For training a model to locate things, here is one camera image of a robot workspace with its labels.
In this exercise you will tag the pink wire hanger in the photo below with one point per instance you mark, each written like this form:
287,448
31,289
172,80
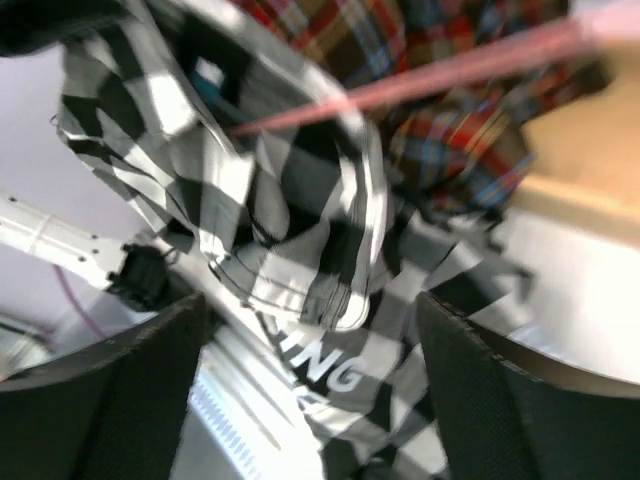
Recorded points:
518,52

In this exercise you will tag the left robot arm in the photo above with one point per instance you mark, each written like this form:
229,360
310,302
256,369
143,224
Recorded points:
137,274

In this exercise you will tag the aluminium mounting rail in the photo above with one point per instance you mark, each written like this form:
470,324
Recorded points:
241,393

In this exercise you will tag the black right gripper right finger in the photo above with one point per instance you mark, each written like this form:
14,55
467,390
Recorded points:
505,411

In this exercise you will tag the brown red plaid shirt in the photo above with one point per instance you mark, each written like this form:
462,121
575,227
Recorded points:
463,149

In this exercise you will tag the wooden clothes rack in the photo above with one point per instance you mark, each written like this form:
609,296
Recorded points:
586,169

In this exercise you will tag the black white checkered shirt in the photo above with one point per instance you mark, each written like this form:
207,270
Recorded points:
310,228

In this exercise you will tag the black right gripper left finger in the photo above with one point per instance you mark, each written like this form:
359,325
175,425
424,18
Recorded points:
113,410

